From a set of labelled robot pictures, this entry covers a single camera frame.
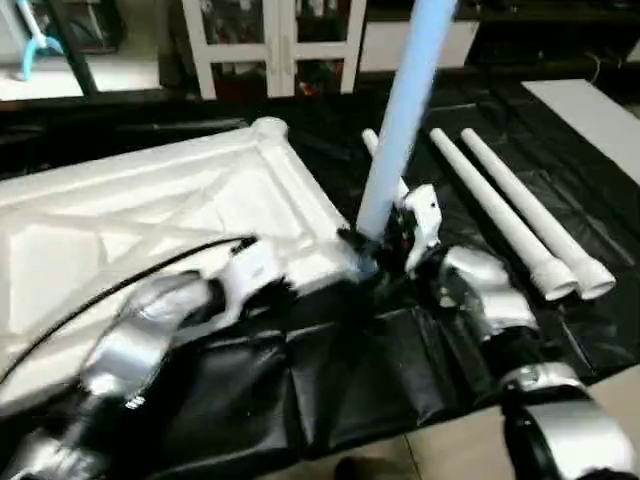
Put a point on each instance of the white plastic table leg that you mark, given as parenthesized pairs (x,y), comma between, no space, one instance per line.
(535,205)
(372,142)
(405,110)
(500,210)

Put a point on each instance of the white plastic table top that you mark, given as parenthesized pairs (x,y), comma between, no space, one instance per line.
(120,200)

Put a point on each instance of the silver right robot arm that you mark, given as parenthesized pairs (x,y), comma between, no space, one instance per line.
(490,300)

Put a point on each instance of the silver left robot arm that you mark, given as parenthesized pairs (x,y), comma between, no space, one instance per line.
(130,340)

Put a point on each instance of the black work mat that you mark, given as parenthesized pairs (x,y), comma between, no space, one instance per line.
(340,380)

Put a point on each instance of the white glass door cabinet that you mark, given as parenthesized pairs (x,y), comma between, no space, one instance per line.
(275,40)

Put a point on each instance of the white flat board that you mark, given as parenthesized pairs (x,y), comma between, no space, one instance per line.
(590,120)

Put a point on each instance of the black low shelf unit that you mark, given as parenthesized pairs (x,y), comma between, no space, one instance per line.
(550,30)

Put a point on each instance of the black slanted pole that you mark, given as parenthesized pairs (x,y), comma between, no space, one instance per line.
(72,45)

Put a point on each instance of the teal and white mop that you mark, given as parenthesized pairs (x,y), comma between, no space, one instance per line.
(38,45)

